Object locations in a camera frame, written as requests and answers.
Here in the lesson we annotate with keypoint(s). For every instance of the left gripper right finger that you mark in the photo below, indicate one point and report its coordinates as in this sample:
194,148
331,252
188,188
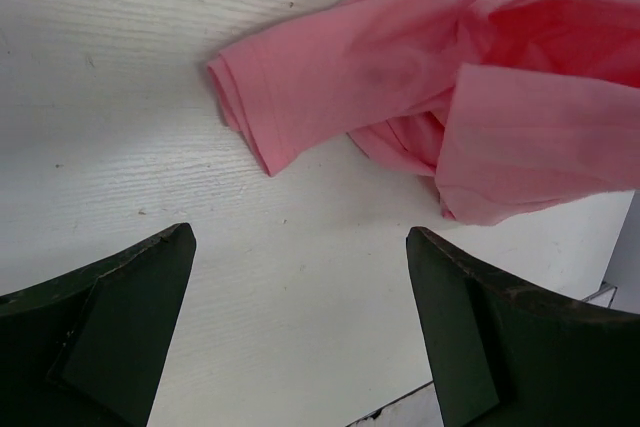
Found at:
506,352

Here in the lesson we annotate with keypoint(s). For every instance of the pink t shirt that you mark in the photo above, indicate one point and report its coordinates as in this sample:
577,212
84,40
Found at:
510,106

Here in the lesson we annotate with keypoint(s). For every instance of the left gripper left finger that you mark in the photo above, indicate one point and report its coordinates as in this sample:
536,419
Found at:
88,348

